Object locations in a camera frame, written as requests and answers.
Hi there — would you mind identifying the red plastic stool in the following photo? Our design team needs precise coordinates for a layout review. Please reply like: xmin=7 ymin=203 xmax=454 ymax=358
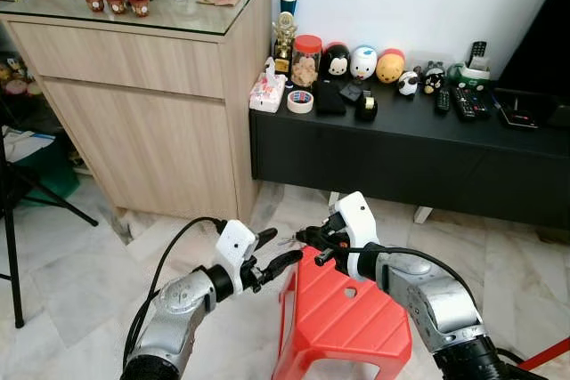
xmin=273 ymin=247 xmax=414 ymax=380

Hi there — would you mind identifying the black TV console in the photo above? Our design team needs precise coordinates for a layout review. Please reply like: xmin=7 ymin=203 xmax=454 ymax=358
xmin=249 ymin=77 xmax=570 ymax=230

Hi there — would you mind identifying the white tape roll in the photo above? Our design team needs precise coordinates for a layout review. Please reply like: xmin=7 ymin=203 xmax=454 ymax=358
xmin=286 ymin=89 xmax=314 ymax=115

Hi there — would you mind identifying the black tape dispenser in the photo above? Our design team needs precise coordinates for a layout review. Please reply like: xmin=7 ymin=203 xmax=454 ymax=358
xmin=354 ymin=91 xmax=379 ymax=123

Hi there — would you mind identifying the black pouch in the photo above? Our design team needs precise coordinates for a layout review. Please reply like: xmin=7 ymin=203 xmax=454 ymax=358
xmin=313 ymin=80 xmax=347 ymax=117

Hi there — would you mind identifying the pink tissue pack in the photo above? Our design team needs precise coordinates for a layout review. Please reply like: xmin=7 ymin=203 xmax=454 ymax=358
xmin=249 ymin=58 xmax=289 ymax=114

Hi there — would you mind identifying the small black box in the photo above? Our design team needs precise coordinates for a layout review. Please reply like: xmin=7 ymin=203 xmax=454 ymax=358
xmin=340 ymin=84 xmax=364 ymax=103

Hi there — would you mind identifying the red-lidded snack jar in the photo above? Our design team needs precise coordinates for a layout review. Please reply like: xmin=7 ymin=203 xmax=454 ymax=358
xmin=292 ymin=35 xmax=323 ymax=89

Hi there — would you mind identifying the small panda figure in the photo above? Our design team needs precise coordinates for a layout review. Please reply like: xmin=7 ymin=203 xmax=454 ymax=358
xmin=397 ymin=70 xmax=420 ymax=97

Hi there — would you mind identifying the black mouse plush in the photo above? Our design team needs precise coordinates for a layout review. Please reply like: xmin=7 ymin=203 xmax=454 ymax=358
xmin=321 ymin=42 xmax=351 ymax=79

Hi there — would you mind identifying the black remote control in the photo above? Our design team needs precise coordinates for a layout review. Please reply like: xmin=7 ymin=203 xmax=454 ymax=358
xmin=467 ymin=86 xmax=492 ymax=117
xmin=434 ymin=86 xmax=452 ymax=115
xmin=452 ymin=86 xmax=477 ymax=122

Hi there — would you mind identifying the white plush toy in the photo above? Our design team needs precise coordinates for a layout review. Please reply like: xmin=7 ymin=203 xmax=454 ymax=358
xmin=349 ymin=45 xmax=379 ymax=81

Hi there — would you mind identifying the yellow bear plush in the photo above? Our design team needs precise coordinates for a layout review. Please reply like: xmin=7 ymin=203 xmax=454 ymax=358
xmin=376 ymin=49 xmax=407 ymax=85

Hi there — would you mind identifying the light wooden cabinet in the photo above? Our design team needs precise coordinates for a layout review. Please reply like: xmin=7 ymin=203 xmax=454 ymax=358
xmin=0 ymin=0 xmax=273 ymax=222

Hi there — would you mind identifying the black white figurine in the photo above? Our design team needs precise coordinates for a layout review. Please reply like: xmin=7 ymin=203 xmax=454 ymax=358
xmin=421 ymin=61 xmax=445 ymax=94

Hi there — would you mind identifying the small gold trophy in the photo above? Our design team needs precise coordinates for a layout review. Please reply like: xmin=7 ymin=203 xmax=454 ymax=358
xmin=272 ymin=12 xmax=298 ymax=75

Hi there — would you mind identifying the black tray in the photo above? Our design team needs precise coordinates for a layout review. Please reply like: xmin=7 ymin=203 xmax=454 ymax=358
xmin=493 ymin=88 xmax=541 ymax=130

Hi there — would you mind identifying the teal bag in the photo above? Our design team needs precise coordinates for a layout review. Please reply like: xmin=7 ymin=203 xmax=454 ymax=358
xmin=0 ymin=128 xmax=81 ymax=208

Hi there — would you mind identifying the black tripod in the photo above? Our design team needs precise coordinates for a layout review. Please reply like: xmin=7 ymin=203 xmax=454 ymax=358
xmin=0 ymin=104 xmax=100 ymax=328

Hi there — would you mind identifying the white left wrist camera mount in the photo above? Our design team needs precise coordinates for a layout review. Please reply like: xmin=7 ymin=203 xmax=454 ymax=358
xmin=216 ymin=219 xmax=259 ymax=294

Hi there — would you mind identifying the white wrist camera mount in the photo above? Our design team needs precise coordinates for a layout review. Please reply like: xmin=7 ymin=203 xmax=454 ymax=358
xmin=216 ymin=219 xmax=259 ymax=294
xmin=331 ymin=190 xmax=382 ymax=280

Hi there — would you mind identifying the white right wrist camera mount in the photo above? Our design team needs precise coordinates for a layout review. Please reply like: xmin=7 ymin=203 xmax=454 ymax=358
xmin=331 ymin=190 xmax=382 ymax=280

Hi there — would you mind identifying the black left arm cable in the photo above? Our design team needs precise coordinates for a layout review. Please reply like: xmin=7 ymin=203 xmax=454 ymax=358
xmin=123 ymin=216 xmax=226 ymax=368

